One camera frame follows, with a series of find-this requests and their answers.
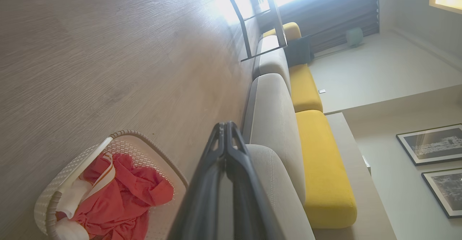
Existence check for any dark pleated curtain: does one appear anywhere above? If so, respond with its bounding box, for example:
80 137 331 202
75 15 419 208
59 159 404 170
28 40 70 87
258 0 379 53

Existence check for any pale green round object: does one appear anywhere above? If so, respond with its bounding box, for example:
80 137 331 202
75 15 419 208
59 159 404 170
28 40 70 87
346 27 364 48

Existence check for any small yellow sofa back cushion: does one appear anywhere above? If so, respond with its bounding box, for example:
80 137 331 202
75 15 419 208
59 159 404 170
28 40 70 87
263 22 302 43

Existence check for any medium yellow sofa back cushion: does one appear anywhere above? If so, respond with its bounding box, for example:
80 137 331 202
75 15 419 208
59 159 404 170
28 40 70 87
289 64 323 113

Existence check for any dark teal throw pillow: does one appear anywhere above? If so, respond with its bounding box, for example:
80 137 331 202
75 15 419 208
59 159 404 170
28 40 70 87
283 35 314 67

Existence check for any beige ledge behind sofa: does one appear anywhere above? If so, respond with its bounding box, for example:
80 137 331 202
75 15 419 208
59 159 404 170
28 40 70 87
324 112 397 240

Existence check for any black framed picture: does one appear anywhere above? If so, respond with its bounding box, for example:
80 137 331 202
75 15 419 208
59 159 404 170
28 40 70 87
396 124 462 166
422 168 462 219

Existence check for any grey fabric sofa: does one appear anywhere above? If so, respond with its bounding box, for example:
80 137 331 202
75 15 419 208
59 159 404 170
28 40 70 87
241 34 316 240

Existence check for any black metal frame side table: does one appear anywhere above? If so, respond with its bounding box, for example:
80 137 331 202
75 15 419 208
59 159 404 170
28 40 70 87
211 0 288 62

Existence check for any white plastic laundry basket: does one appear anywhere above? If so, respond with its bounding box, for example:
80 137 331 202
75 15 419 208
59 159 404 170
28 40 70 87
34 130 189 240

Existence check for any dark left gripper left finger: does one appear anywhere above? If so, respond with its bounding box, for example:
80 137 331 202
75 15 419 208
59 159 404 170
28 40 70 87
168 122 226 240

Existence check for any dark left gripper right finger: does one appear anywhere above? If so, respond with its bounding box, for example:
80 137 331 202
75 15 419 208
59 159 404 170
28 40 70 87
227 122 286 240

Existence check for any white garment with red stripes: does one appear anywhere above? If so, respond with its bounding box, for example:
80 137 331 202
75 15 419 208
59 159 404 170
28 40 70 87
54 153 116 240

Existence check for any large yellow sofa back cushion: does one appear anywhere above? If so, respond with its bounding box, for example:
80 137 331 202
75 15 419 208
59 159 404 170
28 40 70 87
296 110 358 230

